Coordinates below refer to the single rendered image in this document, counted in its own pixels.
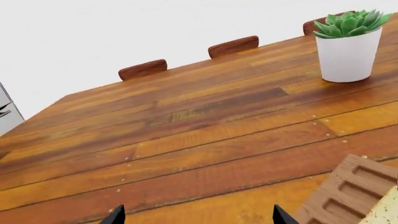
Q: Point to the grey cabinet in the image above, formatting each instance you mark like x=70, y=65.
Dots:
x=8, y=112

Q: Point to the brown wooden chair back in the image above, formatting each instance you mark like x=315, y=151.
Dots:
x=311, y=27
x=233, y=46
x=142, y=69

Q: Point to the pale yellow cheese block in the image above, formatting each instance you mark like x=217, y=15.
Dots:
x=384, y=207

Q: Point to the brown wooden grooved rack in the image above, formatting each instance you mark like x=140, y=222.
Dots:
x=348, y=189

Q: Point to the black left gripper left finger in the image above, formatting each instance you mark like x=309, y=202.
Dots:
x=115, y=217

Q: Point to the white plant pot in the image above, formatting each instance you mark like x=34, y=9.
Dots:
x=346, y=58

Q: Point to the green succulent plant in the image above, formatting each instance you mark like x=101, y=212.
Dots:
x=349, y=22

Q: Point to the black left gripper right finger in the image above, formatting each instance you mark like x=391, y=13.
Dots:
x=281, y=217

